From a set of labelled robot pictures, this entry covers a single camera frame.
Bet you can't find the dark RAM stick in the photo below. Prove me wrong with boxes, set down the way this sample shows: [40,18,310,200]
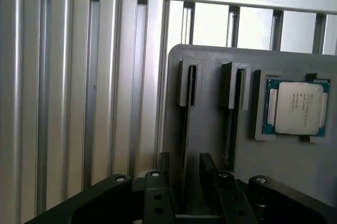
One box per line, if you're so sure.
[224,69,244,170]
[182,65,197,209]

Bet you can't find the grey plastic parts rack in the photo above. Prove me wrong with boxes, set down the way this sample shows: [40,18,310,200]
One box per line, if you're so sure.
[154,44,337,216]

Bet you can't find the CPU with silver lid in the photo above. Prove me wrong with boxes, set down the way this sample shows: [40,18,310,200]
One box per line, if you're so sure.
[260,77,331,138]

